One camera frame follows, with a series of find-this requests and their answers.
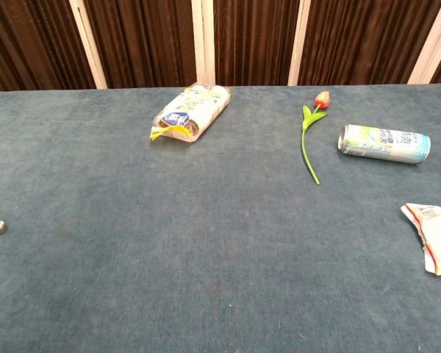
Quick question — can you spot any artificial pink tulip flower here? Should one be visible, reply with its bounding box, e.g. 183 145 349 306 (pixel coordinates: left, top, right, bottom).
301 90 332 186

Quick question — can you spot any white frame post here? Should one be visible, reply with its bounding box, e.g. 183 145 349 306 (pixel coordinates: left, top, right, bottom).
68 0 109 90
407 0 441 86
190 0 216 88
287 0 312 87

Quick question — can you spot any white green drink can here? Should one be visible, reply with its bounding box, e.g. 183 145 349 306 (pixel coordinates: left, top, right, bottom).
337 124 432 165

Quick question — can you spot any blue felt table cover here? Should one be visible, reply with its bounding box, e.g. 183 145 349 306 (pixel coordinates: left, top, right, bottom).
0 83 441 353

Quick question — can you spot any white crumpled snack bag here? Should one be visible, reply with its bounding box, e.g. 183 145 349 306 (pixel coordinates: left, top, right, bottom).
400 202 441 277

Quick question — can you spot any biscuit packet white yellow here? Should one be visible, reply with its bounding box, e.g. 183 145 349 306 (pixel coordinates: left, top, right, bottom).
148 82 233 144

